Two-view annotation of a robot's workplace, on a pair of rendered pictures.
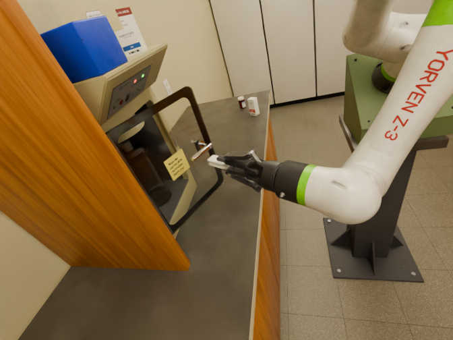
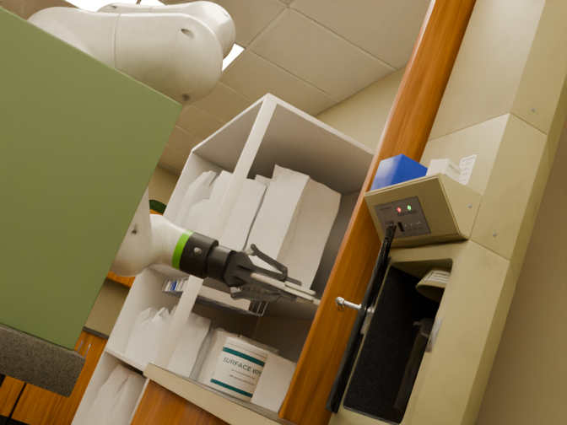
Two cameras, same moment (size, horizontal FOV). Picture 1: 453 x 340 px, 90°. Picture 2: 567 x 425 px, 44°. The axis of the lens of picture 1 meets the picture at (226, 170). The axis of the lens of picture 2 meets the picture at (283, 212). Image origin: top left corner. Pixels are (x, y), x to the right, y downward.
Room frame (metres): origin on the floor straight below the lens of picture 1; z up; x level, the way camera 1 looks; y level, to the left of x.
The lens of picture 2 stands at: (1.65, -1.01, 0.97)
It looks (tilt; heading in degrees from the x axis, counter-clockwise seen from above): 14 degrees up; 140
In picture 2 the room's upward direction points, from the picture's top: 22 degrees clockwise
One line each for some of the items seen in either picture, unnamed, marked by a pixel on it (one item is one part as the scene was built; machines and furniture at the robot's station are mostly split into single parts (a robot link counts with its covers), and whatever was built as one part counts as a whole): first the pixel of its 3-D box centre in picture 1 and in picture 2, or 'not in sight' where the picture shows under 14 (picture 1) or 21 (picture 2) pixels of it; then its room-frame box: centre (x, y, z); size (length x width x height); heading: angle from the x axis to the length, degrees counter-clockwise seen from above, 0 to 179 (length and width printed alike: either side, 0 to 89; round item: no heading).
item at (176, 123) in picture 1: (178, 164); (359, 321); (0.63, 0.14, 1.19); 0.30 x 0.01 x 0.40; 130
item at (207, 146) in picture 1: (199, 150); (348, 307); (0.65, 0.06, 1.20); 0.10 x 0.05 x 0.03; 130
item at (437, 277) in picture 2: not in sight; (456, 288); (0.73, 0.30, 1.34); 0.18 x 0.18 x 0.05
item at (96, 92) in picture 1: (133, 80); (412, 213); (0.66, 0.16, 1.46); 0.32 x 0.11 x 0.10; 158
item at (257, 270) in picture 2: (242, 164); (262, 271); (0.49, -0.05, 1.21); 0.11 x 0.04 x 0.01; 40
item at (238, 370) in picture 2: not in sight; (238, 369); (0.07, 0.35, 1.01); 0.13 x 0.13 x 0.15
